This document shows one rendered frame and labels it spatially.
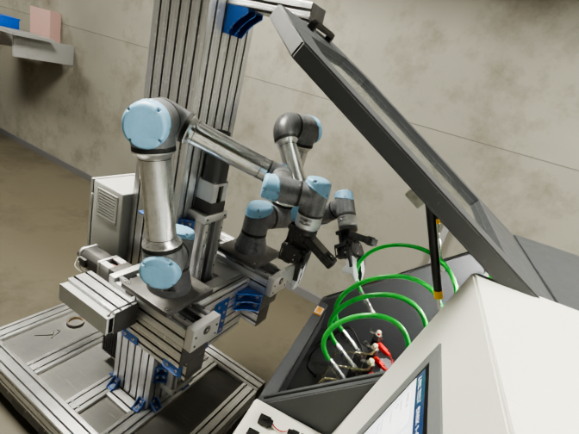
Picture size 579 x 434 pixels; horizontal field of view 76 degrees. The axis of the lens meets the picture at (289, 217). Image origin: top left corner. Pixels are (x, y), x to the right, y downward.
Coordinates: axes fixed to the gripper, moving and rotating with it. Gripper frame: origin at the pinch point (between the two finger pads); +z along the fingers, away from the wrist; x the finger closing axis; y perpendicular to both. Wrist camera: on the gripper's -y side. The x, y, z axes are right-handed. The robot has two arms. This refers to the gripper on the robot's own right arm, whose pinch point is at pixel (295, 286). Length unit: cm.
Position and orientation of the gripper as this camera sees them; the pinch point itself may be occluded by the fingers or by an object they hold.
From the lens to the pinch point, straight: 119.6
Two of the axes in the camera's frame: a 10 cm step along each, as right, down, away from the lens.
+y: -9.0, -3.4, 2.7
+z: -2.5, 9.1, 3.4
